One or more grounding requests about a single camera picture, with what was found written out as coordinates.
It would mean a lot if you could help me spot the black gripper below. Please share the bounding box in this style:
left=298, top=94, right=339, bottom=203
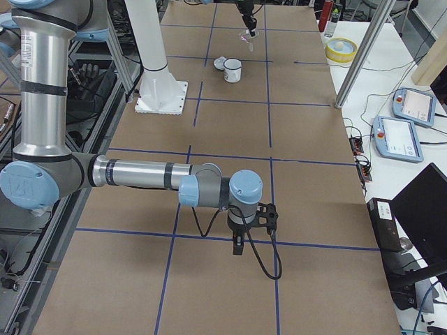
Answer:
left=228, top=223, right=247, bottom=255
left=242, top=14, right=257, bottom=37

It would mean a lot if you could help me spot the white enamel mug blue rim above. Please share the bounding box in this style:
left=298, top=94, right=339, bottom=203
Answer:
left=223, top=58, right=242, bottom=83

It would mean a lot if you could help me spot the white ceramic lid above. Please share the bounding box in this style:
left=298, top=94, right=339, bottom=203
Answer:
left=213, top=57, right=226, bottom=71

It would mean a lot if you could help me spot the red bottle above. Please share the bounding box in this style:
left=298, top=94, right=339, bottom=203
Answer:
left=318, top=0, right=333, bottom=32

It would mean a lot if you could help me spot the yellow round container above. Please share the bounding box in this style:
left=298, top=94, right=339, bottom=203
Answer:
left=325, top=38, right=358, bottom=64

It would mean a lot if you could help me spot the black box with label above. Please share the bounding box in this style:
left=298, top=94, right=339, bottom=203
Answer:
left=367, top=198, right=401, bottom=253

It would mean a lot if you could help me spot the near teach pendant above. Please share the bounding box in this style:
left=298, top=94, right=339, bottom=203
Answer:
left=372, top=116, right=424, bottom=163

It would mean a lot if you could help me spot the teach pendant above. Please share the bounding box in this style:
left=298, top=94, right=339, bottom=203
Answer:
left=392, top=87, right=436, bottom=128
left=372, top=116, right=424, bottom=163

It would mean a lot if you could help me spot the far teach pendant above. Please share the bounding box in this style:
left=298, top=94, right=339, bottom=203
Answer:
left=392, top=87, right=436, bottom=128

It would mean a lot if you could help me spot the black monitor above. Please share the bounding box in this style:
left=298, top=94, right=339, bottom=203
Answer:
left=390, top=163, right=446, bottom=275

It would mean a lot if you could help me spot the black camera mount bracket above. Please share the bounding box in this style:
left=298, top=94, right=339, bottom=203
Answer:
left=251, top=202, right=279, bottom=236

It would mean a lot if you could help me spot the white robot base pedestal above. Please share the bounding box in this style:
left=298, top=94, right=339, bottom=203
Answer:
left=125, top=0, right=188, bottom=115

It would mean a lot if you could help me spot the aluminium frame post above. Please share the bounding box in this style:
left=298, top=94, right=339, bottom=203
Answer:
left=335, top=0, right=396, bottom=109

